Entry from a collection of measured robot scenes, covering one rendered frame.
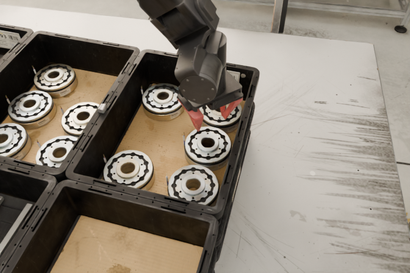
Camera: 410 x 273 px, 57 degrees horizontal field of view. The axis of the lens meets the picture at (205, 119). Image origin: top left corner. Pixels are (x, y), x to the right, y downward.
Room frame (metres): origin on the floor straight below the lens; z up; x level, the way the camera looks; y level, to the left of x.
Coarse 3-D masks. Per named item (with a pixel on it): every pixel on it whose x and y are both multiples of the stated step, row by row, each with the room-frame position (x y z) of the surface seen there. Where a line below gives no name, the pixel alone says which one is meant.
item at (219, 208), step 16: (128, 80) 0.65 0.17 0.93; (256, 80) 0.65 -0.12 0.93; (112, 96) 0.60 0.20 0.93; (96, 128) 0.51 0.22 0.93; (240, 128) 0.52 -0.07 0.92; (240, 144) 0.47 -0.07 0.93; (80, 160) 0.43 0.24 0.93; (80, 176) 0.39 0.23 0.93; (224, 176) 0.39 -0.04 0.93; (128, 192) 0.36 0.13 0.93; (144, 192) 0.36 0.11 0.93; (224, 192) 0.36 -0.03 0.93; (192, 208) 0.33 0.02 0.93; (208, 208) 0.33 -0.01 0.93; (224, 208) 0.33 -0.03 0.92
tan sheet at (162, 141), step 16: (144, 112) 0.65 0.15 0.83; (144, 128) 0.59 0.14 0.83; (160, 128) 0.59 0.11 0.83; (176, 128) 0.59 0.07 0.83; (192, 128) 0.59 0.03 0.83; (128, 144) 0.54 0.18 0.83; (144, 144) 0.54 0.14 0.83; (160, 144) 0.54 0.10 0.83; (176, 144) 0.54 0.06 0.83; (160, 160) 0.50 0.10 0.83; (176, 160) 0.50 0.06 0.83; (160, 176) 0.46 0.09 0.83; (160, 192) 0.42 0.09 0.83
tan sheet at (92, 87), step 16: (80, 80) 0.76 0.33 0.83; (96, 80) 0.76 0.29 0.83; (112, 80) 0.76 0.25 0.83; (64, 96) 0.70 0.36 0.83; (80, 96) 0.70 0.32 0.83; (96, 96) 0.70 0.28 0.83; (64, 112) 0.65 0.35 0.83; (48, 128) 0.59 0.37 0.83; (32, 144) 0.54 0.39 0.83; (32, 160) 0.50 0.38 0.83
